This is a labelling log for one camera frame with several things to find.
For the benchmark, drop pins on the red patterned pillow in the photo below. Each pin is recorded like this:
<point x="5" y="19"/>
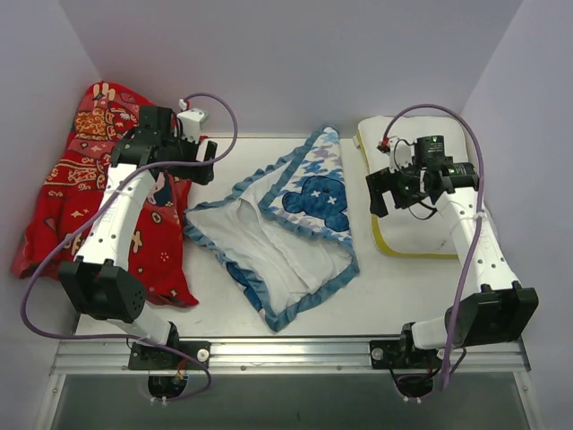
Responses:
<point x="73" y="190"/>

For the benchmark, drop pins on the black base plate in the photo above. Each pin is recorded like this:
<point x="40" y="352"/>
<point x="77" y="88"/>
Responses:
<point x="170" y="354"/>
<point x="400" y="355"/>

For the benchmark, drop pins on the blue white bear pillowcase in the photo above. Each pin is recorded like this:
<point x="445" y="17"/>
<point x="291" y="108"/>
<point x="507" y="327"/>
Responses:
<point x="283" y="233"/>

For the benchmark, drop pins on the white pillow yellow edge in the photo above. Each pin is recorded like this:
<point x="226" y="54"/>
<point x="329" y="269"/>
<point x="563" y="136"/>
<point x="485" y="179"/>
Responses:
<point x="415" y="231"/>

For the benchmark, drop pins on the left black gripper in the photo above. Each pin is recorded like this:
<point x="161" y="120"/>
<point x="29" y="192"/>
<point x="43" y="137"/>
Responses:
<point x="204" y="161"/>

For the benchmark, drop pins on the aluminium front rail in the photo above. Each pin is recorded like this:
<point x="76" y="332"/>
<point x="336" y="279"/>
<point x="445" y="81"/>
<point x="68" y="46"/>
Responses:
<point x="346" y="355"/>

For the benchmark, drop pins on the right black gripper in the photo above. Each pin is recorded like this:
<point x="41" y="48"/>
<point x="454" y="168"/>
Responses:
<point x="383" y="193"/>

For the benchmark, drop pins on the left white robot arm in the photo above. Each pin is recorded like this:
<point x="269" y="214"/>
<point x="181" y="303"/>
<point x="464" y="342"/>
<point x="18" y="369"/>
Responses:
<point x="97" y="280"/>

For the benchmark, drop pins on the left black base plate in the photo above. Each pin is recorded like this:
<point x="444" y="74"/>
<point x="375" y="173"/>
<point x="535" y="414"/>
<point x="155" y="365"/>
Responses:
<point x="170" y="354"/>

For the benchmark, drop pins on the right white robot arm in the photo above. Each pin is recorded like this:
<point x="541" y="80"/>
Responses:
<point x="490" y="305"/>

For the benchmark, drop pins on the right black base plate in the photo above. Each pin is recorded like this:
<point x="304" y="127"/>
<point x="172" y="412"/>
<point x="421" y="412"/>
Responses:
<point x="400" y="355"/>

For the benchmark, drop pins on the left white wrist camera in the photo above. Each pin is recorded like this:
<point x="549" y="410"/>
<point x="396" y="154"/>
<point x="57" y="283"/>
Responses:
<point x="192" y="119"/>

